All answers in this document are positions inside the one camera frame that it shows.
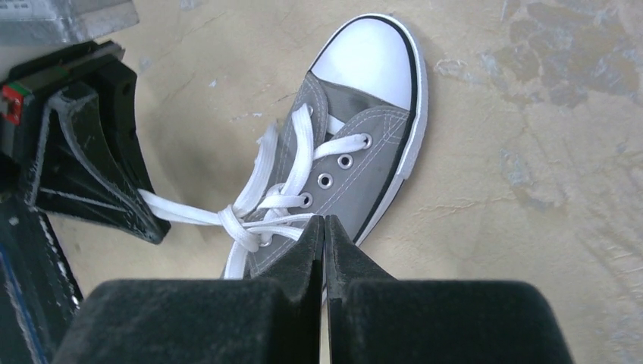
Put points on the grey canvas sneaker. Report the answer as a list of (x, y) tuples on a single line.
[(370, 77)]

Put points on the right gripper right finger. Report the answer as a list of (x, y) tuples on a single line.
[(375, 318)]

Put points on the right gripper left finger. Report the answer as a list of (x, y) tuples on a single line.
[(274, 318)]

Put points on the white shoelace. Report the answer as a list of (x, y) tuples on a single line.
[(260, 211)]

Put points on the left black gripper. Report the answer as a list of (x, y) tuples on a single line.
[(69, 143)]

